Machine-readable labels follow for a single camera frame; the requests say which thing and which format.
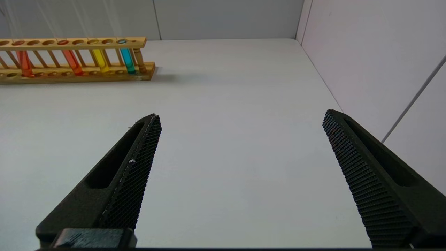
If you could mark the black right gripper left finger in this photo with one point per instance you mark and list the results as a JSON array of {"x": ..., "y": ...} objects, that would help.
[{"x": 104, "y": 195}]

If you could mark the blue pigment test tube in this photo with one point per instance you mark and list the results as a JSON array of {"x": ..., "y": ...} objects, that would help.
[{"x": 128, "y": 60}]

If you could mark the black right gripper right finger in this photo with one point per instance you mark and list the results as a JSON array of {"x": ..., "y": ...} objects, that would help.
[{"x": 383, "y": 195}]

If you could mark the wooden test tube rack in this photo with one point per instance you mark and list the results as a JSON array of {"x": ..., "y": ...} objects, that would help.
[{"x": 141, "y": 43}]

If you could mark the yellow pigment test tube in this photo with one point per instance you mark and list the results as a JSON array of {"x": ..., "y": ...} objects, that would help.
[{"x": 100, "y": 60}]

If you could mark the red pigment test tube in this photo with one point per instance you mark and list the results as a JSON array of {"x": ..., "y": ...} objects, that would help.
[
  {"x": 25, "y": 64},
  {"x": 73, "y": 62}
]

